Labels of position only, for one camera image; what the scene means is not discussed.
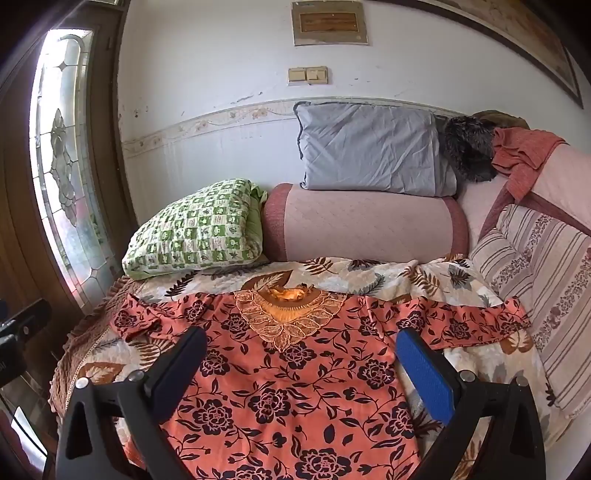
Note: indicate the dark furry cushion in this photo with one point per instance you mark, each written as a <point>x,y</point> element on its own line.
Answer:
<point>466,147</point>

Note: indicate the dark wooden door frame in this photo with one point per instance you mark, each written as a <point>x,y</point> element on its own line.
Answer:
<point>18,207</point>

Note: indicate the grey pillow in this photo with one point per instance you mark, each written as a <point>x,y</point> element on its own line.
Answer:
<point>369,147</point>

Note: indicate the salmon cloth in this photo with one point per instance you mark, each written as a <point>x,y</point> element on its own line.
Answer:
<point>517,147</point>

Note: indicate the green checked pillow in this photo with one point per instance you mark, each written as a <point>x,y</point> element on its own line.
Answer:
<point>194,230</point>

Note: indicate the orange floral shirt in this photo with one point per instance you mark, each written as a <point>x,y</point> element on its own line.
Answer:
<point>295,392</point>

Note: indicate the beige light switch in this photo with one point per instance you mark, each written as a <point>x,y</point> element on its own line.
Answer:
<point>317,75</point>
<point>297,76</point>

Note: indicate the framed wall plaque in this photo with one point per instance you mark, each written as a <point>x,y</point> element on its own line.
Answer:
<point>330,23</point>

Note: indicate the leaf print blanket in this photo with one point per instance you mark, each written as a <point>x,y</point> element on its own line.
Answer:
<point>392,277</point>

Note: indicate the brown quilted bedspread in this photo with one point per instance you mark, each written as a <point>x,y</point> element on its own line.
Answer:
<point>90,323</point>

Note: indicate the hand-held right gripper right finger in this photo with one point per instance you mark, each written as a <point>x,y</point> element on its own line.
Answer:
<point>427,374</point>

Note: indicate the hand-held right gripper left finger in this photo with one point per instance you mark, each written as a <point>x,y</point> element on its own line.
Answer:
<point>178,369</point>

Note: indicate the stained glass window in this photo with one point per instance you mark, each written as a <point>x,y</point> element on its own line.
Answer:
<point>64,161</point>

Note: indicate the striped cushion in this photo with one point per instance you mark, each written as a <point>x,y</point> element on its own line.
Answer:
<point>545,277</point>

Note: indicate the brown cloth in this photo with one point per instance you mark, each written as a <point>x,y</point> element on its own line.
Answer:
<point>503,119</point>

